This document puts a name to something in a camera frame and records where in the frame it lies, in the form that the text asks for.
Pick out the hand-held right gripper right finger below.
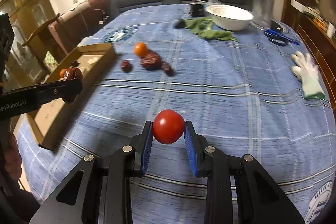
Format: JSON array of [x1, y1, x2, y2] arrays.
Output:
[[184, 121, 306, 224]]

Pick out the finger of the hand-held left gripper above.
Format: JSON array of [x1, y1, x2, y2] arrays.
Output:
[[37, 79, 83, 104]]

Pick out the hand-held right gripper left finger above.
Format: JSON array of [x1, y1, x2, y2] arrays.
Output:
[[29, 120, 154, 224]]

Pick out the brown cardboard box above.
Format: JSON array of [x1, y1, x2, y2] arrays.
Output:
[[28, 43, 118, 151]]

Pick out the red tomato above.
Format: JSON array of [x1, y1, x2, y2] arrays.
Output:
[[153, 109, 185, 145]]

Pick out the person's left hand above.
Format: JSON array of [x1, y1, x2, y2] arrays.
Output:
[[5, 133, 23, 180]]

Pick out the blue plaid bedsheet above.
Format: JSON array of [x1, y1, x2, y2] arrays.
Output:
[[16, 4, 336, 224]]

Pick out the wooden armchair maroon cushion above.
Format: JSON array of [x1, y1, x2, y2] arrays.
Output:
[[22, 0, 112, 67]]

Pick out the wooden glass door cabinet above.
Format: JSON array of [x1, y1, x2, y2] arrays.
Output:
[[0, 0, 57, 88]]

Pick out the large dark red date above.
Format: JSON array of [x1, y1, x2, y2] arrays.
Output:
[[140, 52, 162, 71]]

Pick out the green cloth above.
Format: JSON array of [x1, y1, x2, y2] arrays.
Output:
[[184, 17, 238, 42]]

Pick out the white bowl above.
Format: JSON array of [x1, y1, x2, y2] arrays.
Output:
[[205, 4, 255, 31]]

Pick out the white knit glove green cuff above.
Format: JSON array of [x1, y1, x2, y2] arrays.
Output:
[[291, 51, 325, 100]]

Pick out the black electronic device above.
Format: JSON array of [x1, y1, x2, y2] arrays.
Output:
[[189, 1, 205, 17]]

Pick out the blue pen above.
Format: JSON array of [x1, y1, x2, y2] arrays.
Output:
[[264, 29, 301, 45]]

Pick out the small black case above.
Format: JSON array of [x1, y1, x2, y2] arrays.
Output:
[[270, 19, 284, 30]]

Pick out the brown wooden sideboard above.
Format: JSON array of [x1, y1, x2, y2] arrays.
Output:
[[282, 0, 336, 109]]

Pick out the white flat box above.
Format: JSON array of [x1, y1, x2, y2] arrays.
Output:
[[290, 0, 313, 10]]

